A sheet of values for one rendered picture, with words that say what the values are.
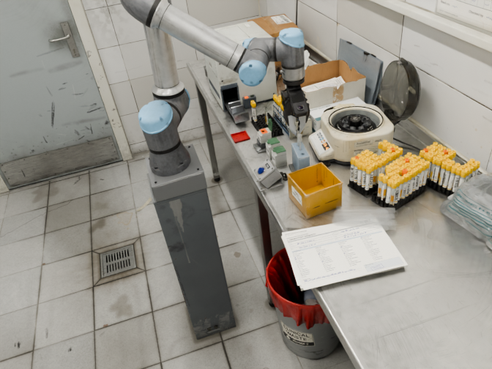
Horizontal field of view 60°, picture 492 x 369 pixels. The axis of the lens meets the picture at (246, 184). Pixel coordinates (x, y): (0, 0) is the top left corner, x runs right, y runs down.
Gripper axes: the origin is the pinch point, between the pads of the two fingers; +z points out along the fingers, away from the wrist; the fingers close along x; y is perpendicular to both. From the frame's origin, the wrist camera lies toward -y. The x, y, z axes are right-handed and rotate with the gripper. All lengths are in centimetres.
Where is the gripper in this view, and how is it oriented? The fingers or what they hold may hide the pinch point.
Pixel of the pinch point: (297, 132)
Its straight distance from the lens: 153.6
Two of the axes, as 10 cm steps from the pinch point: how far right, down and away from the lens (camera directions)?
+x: -9.8, 1.9, -0.6
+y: -1.7, -5.9, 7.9
